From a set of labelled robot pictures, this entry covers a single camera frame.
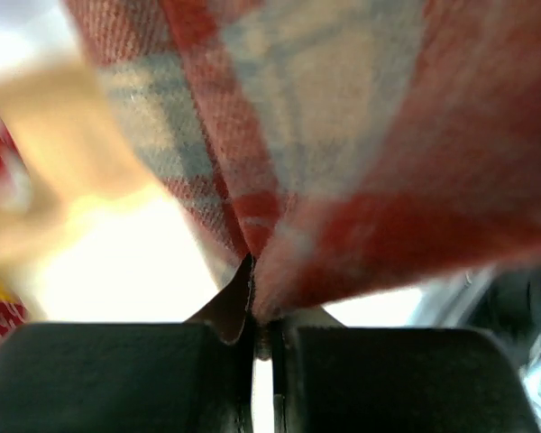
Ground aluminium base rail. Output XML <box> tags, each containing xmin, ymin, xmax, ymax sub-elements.
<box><xmin>408</xmin><ymin>266</ymin><xmax>541</xmax><ymax>429</ymax></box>

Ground white red poppy skirt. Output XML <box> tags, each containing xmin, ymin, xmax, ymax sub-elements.
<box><xmin>0</xmin><ymin>117</ymin><xmax>32</xmax><ymax>211</ymax></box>

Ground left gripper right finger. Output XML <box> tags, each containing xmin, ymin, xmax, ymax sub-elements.
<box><xmin>270</xmin><ymin>309</ymin><xmax>538</xmax><ymax>433</ymax></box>

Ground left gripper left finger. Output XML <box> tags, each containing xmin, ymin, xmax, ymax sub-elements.
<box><xmin>0</xmin><ymin>257</ymin><xmax>254</xmax><ymax>432</ymax></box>

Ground red beige plaid skirt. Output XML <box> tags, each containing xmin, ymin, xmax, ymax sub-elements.
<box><xmin>67</xmin><ymin>1</ymin><xmax>541</xmax><ymax>321</ymax></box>

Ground wooden clothes rack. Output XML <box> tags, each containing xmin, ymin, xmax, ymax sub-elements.
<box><xmin>0</xmin><ymin>60</ymin><xmax>160</xmax><ymax>268</ymax></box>

